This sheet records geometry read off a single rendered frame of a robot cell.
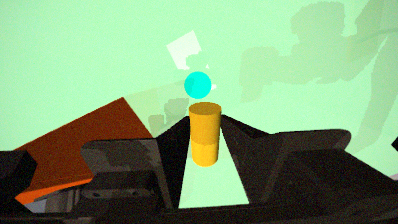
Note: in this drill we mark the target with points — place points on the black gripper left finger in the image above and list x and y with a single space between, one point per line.
165 154

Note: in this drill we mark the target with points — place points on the cyan circle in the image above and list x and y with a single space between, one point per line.
197 85

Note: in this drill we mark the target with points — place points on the yellow cylinder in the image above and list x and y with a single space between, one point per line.
205 124

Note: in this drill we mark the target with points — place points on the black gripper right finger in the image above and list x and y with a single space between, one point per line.
258 156

